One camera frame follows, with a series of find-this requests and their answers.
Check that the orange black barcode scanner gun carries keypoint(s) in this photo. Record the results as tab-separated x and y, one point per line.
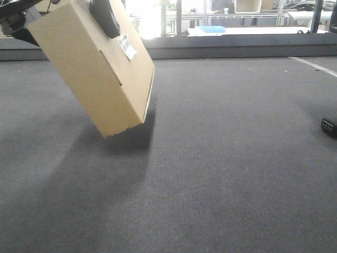
328	127

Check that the brown cardboard package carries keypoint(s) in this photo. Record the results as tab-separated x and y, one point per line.
110	77

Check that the white plastic bin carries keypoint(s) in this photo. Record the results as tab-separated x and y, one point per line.
247	6

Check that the black conveyor side rail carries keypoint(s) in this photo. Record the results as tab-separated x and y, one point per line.
241	46

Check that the long metal workbench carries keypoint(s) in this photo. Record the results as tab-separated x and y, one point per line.
196	19

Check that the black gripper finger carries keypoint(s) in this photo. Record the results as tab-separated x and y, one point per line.
103	14

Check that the white low table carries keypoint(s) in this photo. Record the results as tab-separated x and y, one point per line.
250	30

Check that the metal belt seam strip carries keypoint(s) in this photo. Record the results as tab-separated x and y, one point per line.
315	66

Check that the blue plastic tray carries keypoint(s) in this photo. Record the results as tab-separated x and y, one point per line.
211	29

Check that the grey arm gripper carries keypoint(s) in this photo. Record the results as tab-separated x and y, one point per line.
14	21

